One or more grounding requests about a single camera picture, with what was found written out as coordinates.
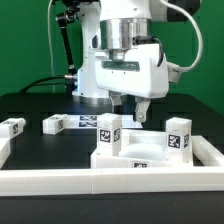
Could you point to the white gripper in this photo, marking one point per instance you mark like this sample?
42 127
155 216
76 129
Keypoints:
138 75

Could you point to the white square table top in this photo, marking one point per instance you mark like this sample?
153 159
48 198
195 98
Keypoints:
139 149

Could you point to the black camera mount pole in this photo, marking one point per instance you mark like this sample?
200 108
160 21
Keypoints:
63 19

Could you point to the white U-shaped fence wall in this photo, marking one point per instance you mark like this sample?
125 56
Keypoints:
114 180

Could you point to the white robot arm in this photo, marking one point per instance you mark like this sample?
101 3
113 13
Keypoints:
122 56

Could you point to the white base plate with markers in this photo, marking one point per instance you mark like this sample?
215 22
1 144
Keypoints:
90 122

